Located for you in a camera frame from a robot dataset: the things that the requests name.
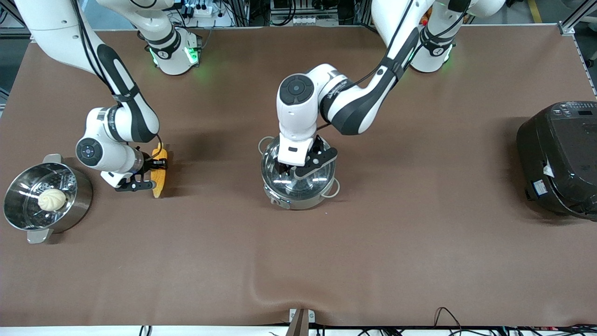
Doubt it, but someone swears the yellow corn cob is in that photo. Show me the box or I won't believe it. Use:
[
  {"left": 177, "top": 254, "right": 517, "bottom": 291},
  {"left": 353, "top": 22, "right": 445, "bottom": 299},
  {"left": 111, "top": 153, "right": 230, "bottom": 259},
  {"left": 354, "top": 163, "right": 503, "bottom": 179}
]
[{"left": 152, "top": 143, "right": 168, "bottom": 198}]

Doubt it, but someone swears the round glass pot lid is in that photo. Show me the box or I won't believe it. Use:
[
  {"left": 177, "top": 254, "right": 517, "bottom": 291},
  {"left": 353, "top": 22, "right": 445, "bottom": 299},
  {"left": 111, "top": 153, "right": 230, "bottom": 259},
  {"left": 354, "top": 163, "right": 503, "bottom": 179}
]
[{"left": 261, "top": 140, "right": 336, "bottom": 199}]

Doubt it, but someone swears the stainless steel steamer pot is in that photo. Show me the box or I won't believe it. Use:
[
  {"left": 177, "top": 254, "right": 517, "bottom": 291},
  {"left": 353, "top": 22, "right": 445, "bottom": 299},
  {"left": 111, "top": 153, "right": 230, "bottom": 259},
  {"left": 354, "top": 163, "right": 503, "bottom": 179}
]
[{"left": 4, "top": 154, "right": 94, "bottom": 244}]

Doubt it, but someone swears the white steamed bun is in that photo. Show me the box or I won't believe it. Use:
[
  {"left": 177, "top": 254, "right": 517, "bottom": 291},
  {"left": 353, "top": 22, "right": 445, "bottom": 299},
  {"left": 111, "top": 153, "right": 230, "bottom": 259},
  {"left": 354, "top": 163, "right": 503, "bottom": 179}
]
[{"left": 38, "top": 189, "right": 67, "bottom": 211}]

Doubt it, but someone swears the perforated steel steamer plate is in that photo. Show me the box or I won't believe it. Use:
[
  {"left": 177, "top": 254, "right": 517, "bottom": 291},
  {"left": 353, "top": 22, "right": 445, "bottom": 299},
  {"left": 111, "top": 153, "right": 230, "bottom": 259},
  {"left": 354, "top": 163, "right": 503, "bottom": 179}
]
[{"left": 12, "top": 170, "right": 77, "bottom": 224}]

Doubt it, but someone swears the brown table mat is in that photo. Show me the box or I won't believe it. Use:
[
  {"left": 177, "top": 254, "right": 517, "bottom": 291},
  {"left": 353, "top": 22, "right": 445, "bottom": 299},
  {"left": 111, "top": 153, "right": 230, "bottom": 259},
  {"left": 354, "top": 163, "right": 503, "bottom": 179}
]
[{"left": 0, "top": 26, "right": 597, "bottom": 327}]

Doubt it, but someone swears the white power strip with plugs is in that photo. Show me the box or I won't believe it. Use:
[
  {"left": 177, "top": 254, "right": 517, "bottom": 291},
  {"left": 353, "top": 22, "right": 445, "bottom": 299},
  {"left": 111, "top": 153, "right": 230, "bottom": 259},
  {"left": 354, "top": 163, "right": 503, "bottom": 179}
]
[{"left": 180, "top": 0, "right": 234, "bottom": 28}]

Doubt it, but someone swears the black rice cooker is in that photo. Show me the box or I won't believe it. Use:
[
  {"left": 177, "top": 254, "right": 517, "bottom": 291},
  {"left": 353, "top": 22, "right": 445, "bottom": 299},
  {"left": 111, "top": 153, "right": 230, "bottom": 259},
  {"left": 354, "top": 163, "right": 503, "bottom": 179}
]
[{"left": 516, "top": 101, "right": 597, "bottom": 220}]

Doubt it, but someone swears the electric cooking pot with handles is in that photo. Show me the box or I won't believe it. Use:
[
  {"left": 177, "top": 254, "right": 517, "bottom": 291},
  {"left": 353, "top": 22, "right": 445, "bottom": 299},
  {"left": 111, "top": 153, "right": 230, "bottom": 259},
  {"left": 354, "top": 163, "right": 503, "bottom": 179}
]
[{"left": 258, "top": 135, "right": 341, "bottom": 210}]

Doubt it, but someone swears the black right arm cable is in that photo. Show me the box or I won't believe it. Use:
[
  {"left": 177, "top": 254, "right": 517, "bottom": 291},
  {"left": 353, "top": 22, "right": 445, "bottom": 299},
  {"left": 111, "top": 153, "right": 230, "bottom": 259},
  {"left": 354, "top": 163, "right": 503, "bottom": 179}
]
[{"left": 70, "top": 0, "right": 164, "bottom": 161}]

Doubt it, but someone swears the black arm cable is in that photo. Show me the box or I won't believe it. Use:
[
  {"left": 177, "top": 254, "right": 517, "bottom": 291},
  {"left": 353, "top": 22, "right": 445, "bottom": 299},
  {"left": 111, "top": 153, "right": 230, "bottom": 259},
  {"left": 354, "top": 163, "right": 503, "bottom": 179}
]
[
  {"left": 317, "top": 0, "right": 467, "bottom": 131},
  {"left": 70, "top": 0, "right": 164, "bottom": 161}
]

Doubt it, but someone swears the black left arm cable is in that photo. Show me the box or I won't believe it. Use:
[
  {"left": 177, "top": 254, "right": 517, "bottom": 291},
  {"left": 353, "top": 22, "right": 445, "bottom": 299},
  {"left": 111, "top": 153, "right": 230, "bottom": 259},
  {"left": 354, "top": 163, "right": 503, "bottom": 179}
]
[{"left": 317, "top": 0, "right": 467, "bottom": 131}]

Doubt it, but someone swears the black looped cable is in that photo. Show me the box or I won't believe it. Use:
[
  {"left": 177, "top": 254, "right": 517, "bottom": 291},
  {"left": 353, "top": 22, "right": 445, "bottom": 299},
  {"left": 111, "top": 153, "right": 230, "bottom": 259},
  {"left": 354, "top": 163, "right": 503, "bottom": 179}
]
[{"left": 434, "top": 307, "right": 463, "bottom": 330}]

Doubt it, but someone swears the aluminium frame post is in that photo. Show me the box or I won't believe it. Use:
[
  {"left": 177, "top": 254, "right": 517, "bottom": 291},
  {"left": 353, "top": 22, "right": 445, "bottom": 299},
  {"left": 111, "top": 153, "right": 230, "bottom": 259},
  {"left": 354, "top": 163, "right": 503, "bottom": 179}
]
[{"left": 559, "top": 0, "right": 597, "bottom": 35}]

